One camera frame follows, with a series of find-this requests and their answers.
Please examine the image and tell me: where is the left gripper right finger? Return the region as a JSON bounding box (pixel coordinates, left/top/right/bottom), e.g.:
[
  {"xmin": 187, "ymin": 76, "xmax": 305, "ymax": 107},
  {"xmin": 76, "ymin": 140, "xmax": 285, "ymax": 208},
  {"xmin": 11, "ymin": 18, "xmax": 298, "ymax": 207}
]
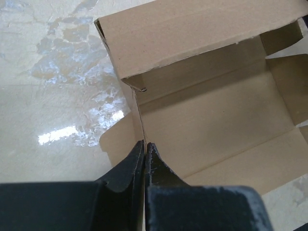
[{"xmin": 145, "ymin": 143, "xmax": 273, "ymax": 231}]

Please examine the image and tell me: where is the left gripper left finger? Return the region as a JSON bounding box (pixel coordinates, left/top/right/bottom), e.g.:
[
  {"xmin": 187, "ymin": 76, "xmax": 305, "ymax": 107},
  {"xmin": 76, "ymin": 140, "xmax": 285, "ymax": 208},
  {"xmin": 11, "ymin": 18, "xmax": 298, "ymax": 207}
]
[{"xmin": 0, "ymin": 141, "xmax": 145, "ymax": 231}]

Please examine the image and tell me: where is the brown cardboard box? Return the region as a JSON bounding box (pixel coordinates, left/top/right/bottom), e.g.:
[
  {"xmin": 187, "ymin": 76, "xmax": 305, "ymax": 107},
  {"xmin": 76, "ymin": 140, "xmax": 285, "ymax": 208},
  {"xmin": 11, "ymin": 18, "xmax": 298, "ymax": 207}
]
[{"xmin": 95, "ymin": 0, "xmax": 308, "ymax": 193}]

